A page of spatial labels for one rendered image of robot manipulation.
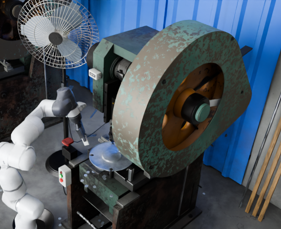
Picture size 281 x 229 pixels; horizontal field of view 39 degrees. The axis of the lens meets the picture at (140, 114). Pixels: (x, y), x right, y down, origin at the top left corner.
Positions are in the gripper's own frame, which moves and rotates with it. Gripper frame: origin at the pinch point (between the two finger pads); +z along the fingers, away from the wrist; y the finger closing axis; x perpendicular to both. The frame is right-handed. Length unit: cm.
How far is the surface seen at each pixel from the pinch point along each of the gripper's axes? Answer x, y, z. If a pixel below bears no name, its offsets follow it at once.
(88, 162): -1.5, 7.8, 11.7
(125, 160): 20.3, 5.2, 18.9
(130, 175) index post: 22.2, 15.8, 22.4
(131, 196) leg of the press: 19.5, 22.5, 33.5
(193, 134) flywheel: 66, 15, 4
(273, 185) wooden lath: 118, -18, 96
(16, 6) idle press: -38, -101, -64
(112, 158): 13.2, 4.4, 15.9
